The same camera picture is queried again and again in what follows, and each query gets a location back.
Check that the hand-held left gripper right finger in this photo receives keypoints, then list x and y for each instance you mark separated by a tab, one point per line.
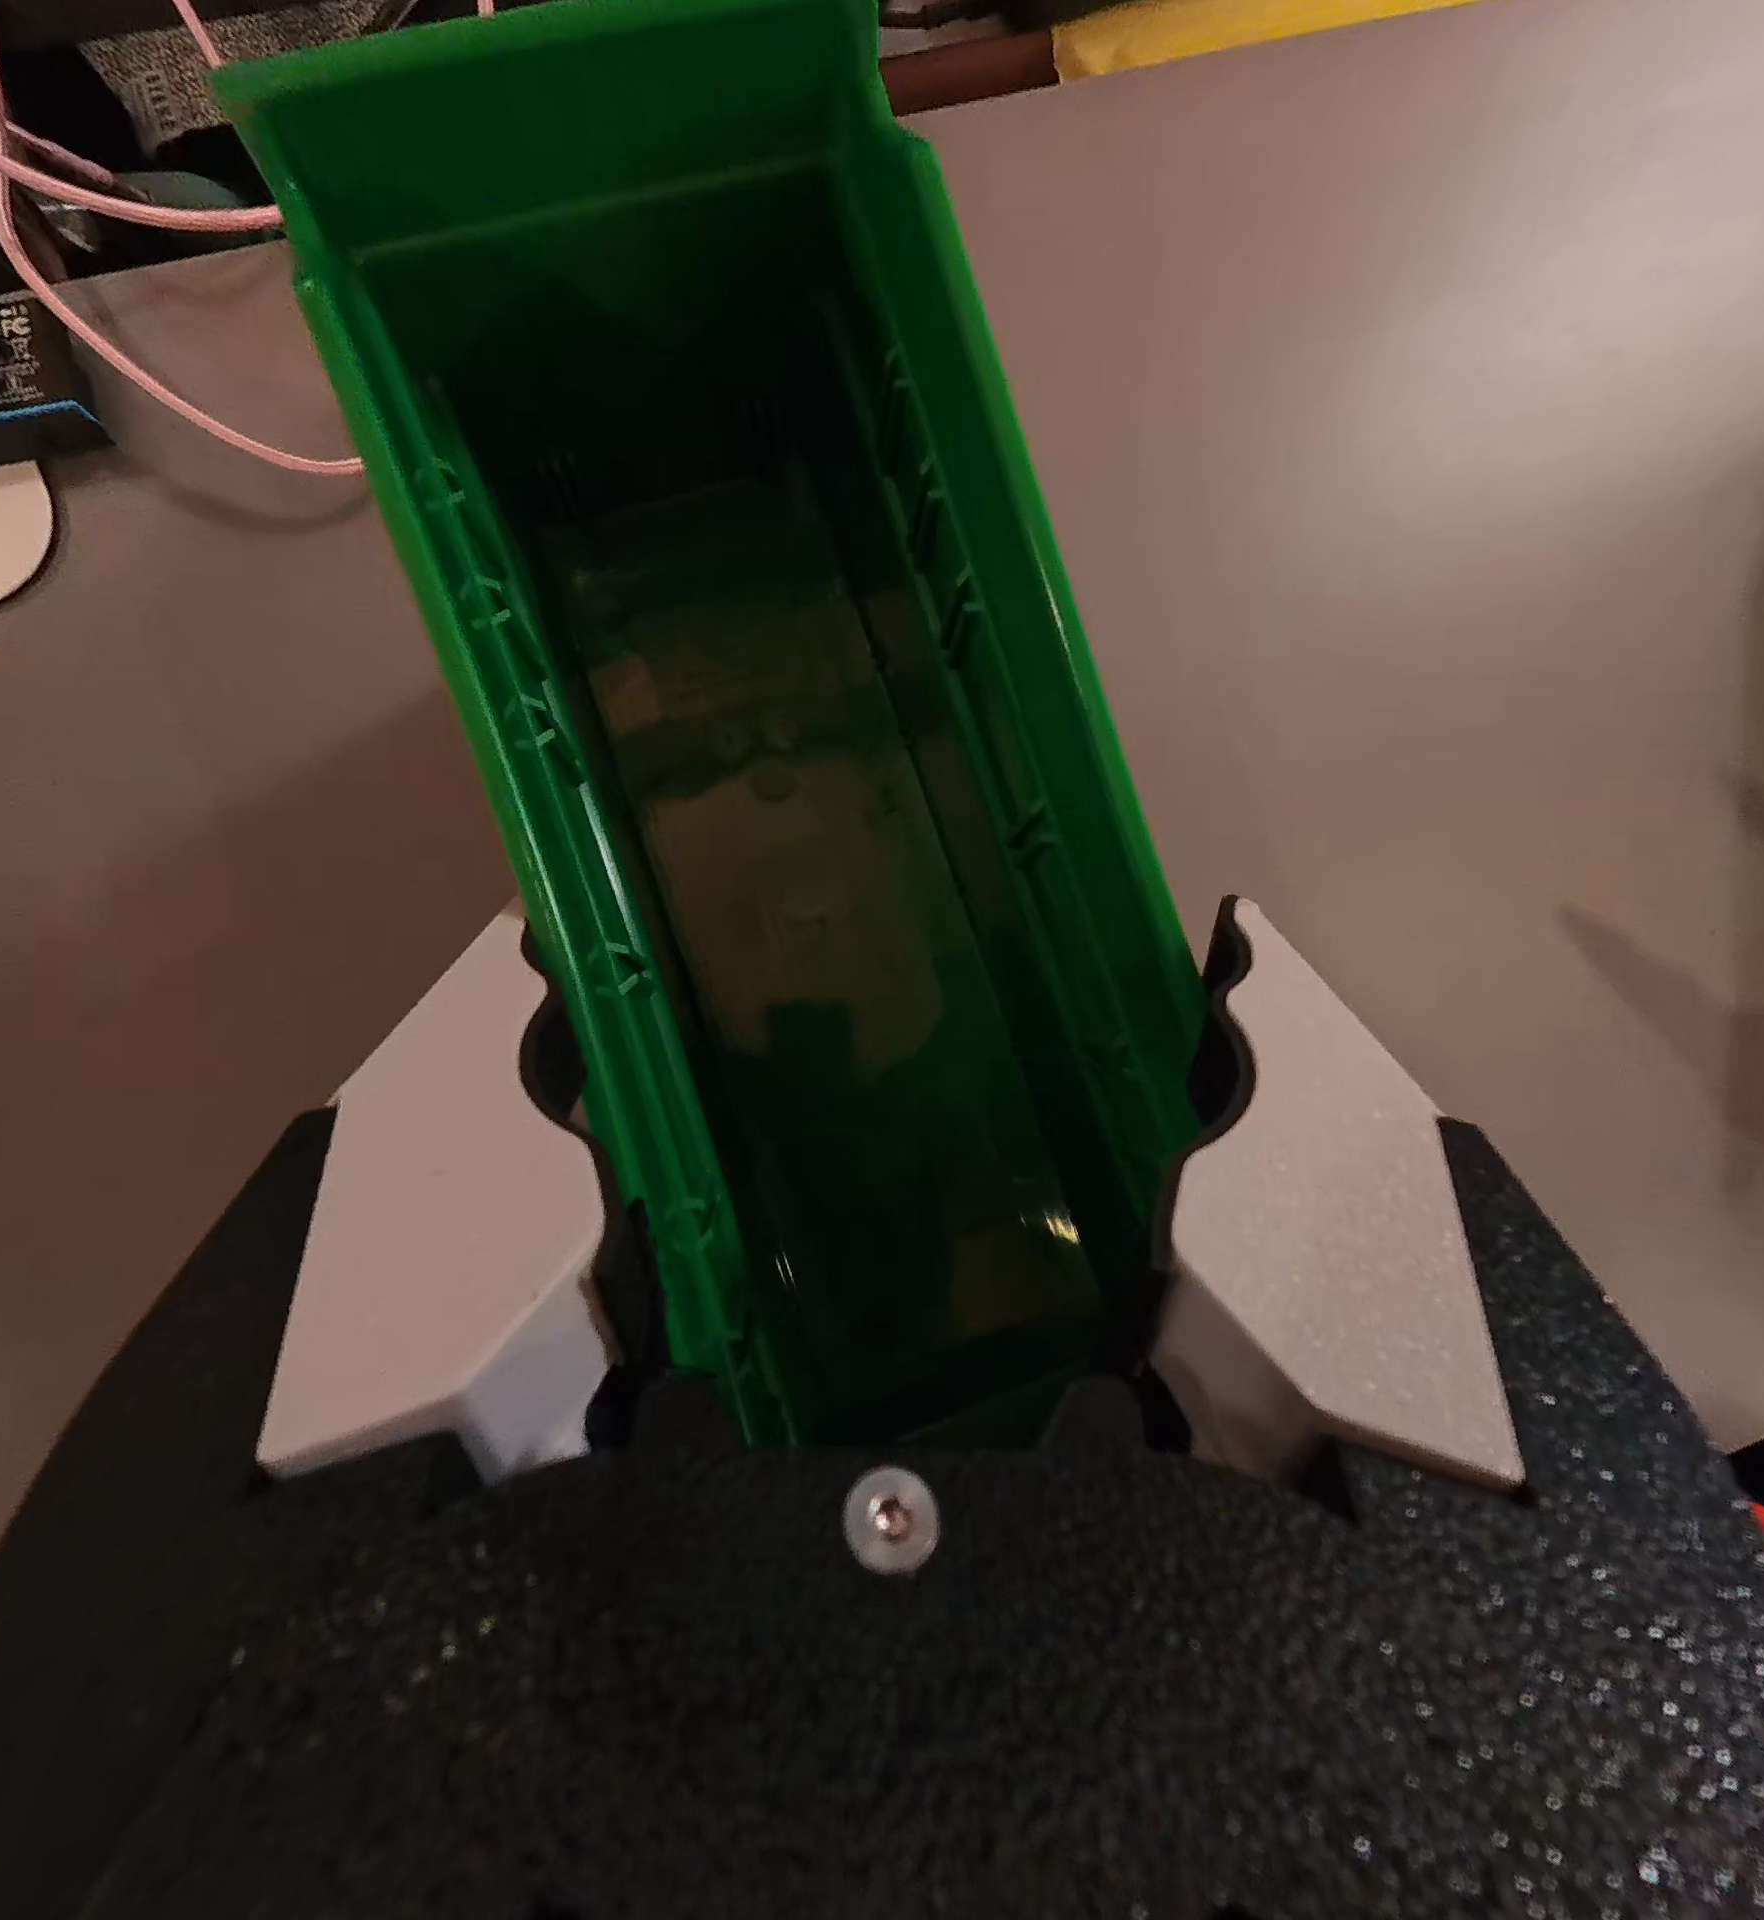
1335	1275

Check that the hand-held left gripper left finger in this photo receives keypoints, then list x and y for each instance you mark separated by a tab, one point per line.
434	1275

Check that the green plastic bin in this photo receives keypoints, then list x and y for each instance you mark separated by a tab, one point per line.
598	180

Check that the black box blue edge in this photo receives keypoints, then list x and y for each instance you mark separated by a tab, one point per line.
4	362

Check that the yellow tape strip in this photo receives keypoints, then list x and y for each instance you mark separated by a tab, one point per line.
1423	23

